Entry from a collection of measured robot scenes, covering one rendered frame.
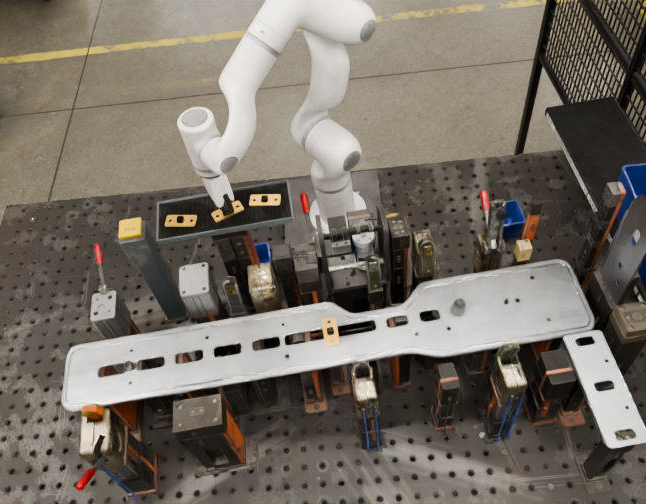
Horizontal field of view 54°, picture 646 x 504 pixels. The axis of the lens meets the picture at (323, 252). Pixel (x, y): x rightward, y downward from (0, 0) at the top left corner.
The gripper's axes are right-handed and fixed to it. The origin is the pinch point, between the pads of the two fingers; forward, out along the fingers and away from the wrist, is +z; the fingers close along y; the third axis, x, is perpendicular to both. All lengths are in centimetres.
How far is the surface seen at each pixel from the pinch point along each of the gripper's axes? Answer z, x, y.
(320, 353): 18.6, 3.6, 42.6
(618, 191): -1, 86, 52
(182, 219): 1.3, -11.6, -3.4
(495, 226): 5, 58, 41
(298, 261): 10.9, 10.5, 19.4
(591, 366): 19, 58, 80
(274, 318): 18.6, -2.0, 27.1
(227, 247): 14.2, -3.7, 1.8
